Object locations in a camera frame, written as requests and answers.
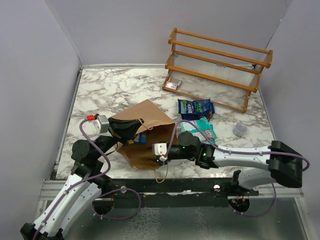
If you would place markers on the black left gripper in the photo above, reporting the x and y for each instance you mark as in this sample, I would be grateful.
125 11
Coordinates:
124 129

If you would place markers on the green snack packet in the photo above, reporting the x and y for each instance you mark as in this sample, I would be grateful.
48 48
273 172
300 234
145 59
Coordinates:
203 126

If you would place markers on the dark blue chips bag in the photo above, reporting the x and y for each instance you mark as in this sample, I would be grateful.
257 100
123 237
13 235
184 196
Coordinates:
194 117

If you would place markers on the brown paper bag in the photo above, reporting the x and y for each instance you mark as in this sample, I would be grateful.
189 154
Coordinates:
158 128

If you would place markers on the blue Bonk snack bag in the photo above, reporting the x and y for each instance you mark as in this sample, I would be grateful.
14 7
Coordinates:
196 107

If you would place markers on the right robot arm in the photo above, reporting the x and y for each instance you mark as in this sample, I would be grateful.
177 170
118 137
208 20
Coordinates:
277 163

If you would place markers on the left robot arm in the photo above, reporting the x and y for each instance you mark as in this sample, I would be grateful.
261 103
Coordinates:
88 179

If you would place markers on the blue snack bar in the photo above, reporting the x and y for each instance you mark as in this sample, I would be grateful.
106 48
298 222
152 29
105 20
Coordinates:
141 138

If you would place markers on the small clear plastic cup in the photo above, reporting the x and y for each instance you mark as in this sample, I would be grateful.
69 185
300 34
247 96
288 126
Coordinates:
240 129

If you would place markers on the small red white box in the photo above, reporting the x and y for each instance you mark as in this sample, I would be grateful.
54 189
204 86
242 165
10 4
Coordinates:
173 85

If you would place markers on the orange wooden shelf rack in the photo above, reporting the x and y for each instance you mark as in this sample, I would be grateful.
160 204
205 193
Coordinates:
225 72

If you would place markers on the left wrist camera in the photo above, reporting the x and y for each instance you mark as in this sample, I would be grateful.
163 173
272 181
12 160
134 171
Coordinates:
101 124

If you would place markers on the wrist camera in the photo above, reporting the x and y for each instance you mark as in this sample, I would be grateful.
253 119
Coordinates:
160 151
101 124

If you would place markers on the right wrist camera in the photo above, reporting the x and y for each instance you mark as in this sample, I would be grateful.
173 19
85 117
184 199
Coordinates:
160 151

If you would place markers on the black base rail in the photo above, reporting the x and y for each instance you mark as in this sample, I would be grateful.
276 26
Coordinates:
182 192

